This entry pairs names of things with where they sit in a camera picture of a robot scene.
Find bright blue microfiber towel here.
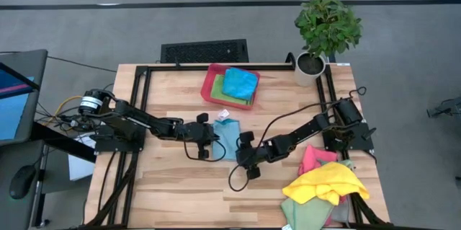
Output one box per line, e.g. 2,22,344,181
221,67,259,102

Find black tangled cables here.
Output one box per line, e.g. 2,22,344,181
426,96,461,118

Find white box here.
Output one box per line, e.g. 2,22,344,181
68,134,97,182

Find yellow microfiber towel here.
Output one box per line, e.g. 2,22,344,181
282,161,370,206

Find red plastic tray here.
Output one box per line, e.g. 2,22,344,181
200,63,261,111

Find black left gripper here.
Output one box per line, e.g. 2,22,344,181
183,112,221,161

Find bright green microfiber towel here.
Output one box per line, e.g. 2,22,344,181
210,74,253,107

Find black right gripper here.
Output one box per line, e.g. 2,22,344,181
236,131,274,180

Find thin black floor cable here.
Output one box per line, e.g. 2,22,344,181
46,56,118,74

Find black mesh computer case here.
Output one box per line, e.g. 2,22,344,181
160,38,250,64

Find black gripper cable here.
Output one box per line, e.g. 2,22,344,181
228,102,336,193
183,138,227,162

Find grey monitor with blue screen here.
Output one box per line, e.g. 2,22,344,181
0,48,49,147

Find sage green microfiber towel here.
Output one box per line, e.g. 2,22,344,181
279,196,336,230

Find dark grey side desk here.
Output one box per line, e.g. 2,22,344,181
0,139,48,230

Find yellow cable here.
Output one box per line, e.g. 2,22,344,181
53,95,84,125

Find green leafy plant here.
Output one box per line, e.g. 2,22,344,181
294,0,363,58

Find pink microfiber towel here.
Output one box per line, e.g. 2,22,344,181
297,144,346,226

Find light blue microfiber towel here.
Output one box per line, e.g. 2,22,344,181
212,109,241,162

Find black computer mouse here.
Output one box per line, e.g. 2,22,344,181
9,164,37,200

